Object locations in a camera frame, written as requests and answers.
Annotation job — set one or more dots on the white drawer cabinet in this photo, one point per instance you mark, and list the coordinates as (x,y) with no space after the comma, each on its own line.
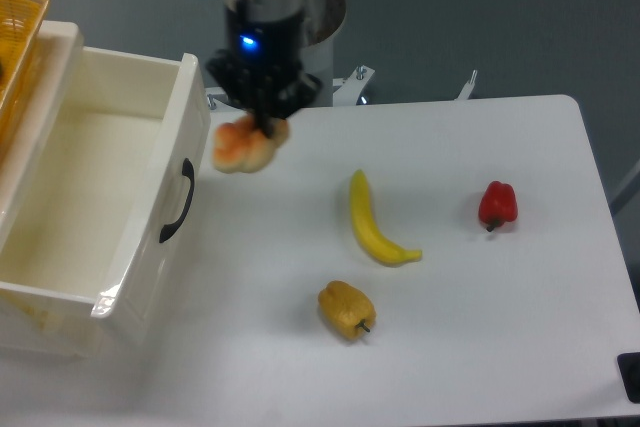
(29,319)

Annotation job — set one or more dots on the red bell pepper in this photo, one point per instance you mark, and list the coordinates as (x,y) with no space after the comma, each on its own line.
(498,206)

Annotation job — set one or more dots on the round bread roll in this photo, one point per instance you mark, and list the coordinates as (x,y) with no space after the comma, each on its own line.
(241,147)

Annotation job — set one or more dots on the yellow banana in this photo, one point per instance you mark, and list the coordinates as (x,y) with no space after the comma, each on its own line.
(366,230)

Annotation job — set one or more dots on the yellow bell pepper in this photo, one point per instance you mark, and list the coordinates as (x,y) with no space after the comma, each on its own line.
(347,309)

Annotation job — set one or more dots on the white metal frame bracket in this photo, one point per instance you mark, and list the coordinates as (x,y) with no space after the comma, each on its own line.
(349,91)

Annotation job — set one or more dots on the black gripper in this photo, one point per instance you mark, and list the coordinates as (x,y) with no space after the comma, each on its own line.
(260,69)

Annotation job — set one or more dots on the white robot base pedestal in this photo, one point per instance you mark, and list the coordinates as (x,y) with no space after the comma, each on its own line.
(324,20)

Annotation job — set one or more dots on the black device at table edge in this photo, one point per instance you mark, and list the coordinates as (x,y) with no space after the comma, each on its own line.
(629,367)

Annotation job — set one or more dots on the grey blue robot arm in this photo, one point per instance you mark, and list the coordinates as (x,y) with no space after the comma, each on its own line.
(269,10)

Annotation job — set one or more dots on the white upper drawer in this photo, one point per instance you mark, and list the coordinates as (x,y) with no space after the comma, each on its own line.
(113,188)

